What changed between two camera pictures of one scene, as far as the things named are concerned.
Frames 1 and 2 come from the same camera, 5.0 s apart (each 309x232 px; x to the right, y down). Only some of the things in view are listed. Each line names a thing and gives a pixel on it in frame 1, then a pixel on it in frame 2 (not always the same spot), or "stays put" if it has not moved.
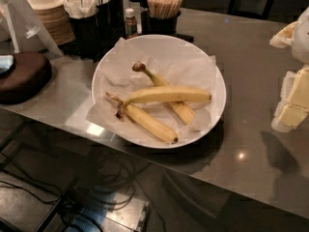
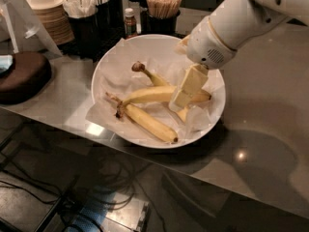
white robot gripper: x=301 y=43 to x=205 y=44
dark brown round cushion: x=31 y=72 stays put
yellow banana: x=143 y=120 stays put
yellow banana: x=166 y=94 stays put
